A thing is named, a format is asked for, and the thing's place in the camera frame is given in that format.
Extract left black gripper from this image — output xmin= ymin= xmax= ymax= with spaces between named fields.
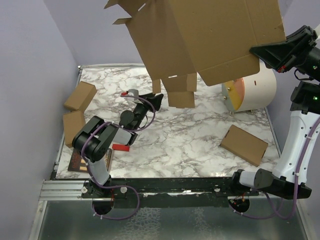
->
xmin=132 ymin=91 xmax=163 ymax=131

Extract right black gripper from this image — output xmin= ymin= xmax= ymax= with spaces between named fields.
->
xmin=250 ymin=24 xmax=320 ymax=81

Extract cardboard box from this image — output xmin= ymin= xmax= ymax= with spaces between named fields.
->
xmin=105 ymin=0 xmax=286 ymax=109
xmin=220 ymin=125 xmax=268 ymax=167
xmin=63 ymin=110 xmax=86 ymax=148
xmin=63 ymin=81 xmax=97 ymax=113

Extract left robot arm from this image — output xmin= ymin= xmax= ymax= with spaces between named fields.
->
xmin=72 ymin=89 xmax=164 ymax=198

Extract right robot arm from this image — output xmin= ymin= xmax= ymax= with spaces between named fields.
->
xmin=229 ymin=25 xmax=320 ymax=200

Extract white cylinder container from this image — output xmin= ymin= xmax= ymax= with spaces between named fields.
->
xmin=221 ymin=61 xmax=277 ymax=114

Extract red flat block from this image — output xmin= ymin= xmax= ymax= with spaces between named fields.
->
xmin=112 ymin=144 xmax=130 ymax=152

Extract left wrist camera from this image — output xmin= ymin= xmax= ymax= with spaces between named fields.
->
xmin=120 ymin=89 xmax=140 ymax=103

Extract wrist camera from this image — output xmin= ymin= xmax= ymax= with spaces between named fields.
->
xmin=120 ymin=89 xmax=140 ymax=103
xmin=312 ymin=24 xmax=320 ymax=46

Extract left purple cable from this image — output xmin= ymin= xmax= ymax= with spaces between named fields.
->
xmin=81 ymin=94 xmax=157 ymax=187

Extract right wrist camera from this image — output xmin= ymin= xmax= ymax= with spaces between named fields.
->
xmin=312 ymin=24 xmax=320 ymax=46

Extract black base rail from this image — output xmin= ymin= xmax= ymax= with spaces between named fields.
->
xmin=81 ymin=177 xmax=258 ymax=209

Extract aluminium frame profile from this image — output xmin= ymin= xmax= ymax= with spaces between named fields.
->
xmin=39 ymin=180 xmax=85 ymax=201

